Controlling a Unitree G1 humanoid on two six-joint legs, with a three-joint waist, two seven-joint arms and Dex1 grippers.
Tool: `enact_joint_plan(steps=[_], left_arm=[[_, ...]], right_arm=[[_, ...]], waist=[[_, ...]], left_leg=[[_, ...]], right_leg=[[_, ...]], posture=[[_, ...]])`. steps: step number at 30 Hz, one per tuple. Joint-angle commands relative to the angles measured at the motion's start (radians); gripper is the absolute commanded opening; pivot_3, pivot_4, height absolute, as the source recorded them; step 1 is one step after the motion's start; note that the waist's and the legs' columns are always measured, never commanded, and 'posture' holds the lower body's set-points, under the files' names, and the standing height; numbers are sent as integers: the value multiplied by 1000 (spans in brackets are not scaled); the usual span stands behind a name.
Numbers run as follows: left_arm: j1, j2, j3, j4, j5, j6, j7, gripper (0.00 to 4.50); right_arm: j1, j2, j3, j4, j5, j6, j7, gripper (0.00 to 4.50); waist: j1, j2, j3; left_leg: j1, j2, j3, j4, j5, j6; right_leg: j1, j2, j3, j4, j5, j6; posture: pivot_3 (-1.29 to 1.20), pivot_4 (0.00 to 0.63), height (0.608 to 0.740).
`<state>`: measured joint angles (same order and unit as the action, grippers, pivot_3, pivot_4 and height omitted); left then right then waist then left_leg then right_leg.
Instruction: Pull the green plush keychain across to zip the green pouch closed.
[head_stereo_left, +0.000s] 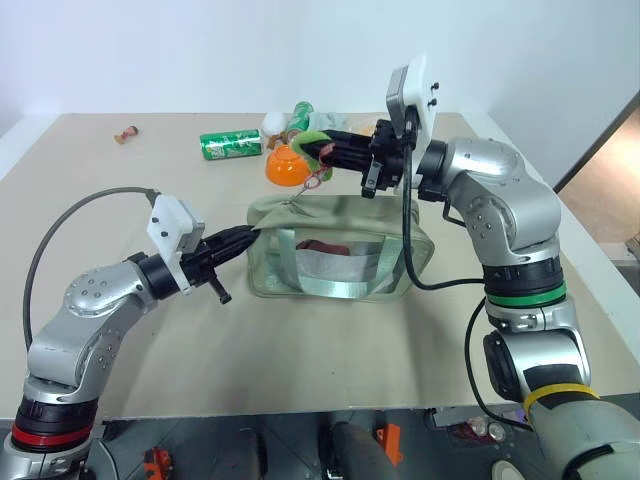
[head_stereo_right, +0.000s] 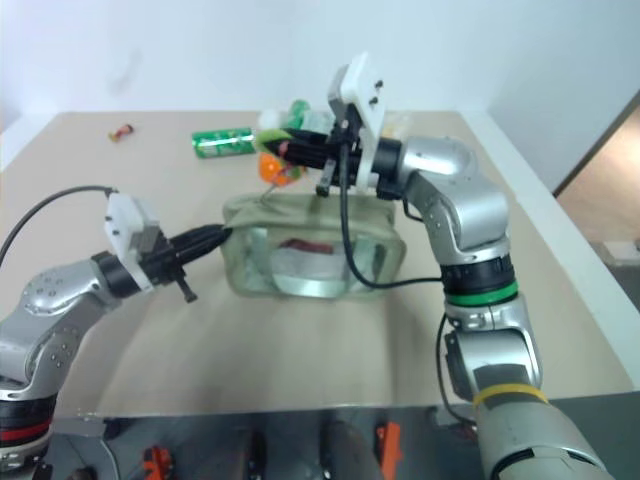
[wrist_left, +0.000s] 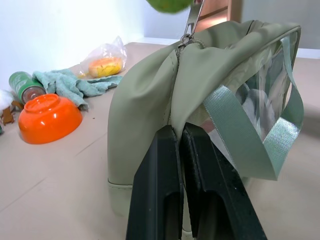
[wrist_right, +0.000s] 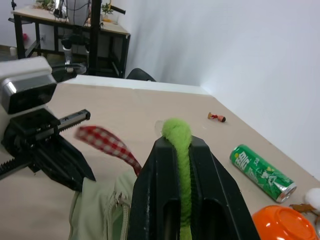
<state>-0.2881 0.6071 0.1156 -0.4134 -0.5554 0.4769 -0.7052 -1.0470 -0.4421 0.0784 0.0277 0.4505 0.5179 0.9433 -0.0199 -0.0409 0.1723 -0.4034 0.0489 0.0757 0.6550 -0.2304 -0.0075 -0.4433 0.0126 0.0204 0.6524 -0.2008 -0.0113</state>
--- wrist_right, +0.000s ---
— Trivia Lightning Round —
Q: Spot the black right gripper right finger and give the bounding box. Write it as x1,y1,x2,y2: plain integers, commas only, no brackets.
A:
188,135,261,240

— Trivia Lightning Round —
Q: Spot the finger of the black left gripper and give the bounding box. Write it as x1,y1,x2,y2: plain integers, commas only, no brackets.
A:
37,136,97,183
29,153,85,193

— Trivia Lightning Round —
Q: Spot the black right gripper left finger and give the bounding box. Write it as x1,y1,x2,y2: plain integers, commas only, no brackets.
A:
128,138,181,240

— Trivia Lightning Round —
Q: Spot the green plush keychain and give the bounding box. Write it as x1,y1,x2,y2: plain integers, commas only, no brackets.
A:
161,118,193,240

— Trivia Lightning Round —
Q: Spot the pale green zip pouch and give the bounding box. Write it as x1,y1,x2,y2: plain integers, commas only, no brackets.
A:
68,169,138,240

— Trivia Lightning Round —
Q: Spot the red white checkered ribbon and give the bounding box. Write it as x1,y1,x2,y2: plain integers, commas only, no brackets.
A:
74,125,143,177

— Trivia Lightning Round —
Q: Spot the green soda can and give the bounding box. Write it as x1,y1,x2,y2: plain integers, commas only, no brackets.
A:
229,144,298,203

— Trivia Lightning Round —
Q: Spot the small red toy figurine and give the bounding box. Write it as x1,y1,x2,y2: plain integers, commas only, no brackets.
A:
207,112,228,124

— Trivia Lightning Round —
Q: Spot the orange plastic bowl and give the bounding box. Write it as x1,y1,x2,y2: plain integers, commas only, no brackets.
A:
251,204,320,240

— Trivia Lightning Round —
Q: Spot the brown dried leaf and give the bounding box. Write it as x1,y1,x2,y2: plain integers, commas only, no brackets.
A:
289,203,317,214

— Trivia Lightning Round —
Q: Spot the black office chair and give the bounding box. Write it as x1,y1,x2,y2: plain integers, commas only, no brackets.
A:
125,67,157,83

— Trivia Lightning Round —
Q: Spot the small potted green plant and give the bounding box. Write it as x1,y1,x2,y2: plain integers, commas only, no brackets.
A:
100,2,119,25

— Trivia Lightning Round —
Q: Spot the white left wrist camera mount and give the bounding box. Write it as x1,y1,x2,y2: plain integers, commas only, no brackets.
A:
0,56,58,153

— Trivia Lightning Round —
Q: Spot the black upright post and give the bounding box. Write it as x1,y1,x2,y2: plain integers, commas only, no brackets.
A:
87,0,103,76

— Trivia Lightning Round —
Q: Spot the black frame wooden desk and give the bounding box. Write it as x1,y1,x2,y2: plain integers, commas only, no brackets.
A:
8,4,131,79

